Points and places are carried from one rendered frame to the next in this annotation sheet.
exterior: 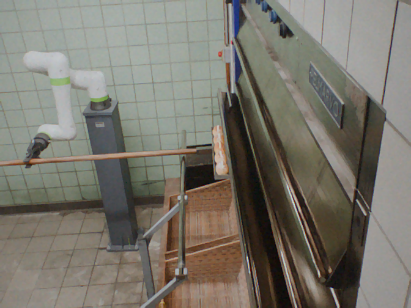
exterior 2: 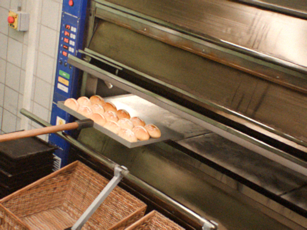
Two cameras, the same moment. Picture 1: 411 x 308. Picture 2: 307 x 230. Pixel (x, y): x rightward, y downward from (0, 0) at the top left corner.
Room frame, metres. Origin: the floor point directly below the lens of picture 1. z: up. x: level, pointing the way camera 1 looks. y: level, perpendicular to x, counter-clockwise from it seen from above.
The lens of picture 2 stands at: (0.24, 1.61, 2.15)
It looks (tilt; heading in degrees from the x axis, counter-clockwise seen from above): 19 degrees down; 312
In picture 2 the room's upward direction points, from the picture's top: 10 degrees clockwise
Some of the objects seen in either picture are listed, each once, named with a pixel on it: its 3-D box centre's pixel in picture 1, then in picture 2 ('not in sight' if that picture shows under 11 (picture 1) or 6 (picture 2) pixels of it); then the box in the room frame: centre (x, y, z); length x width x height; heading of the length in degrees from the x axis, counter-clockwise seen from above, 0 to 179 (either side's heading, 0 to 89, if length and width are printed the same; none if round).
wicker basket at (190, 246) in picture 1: (205, 221); (70, 216); (2.08, 0.03, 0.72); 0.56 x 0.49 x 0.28; 0
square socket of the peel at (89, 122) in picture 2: (203, 150); (83, 123); (2.09, 0.01, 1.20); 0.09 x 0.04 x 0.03; 90
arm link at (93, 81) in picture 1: (95, 85); not in sight; (2.81, 0.72, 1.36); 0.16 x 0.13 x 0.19; 69
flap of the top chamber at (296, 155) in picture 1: (268, 80); (246, 27); (1.49, -0.24, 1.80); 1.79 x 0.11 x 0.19; 0
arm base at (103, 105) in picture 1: (101, 99); not in sight; (2.86, 0.70, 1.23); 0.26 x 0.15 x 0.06; 176
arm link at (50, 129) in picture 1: (47, 134); not in sight; (2.43, 0.97, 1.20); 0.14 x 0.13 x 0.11; 0
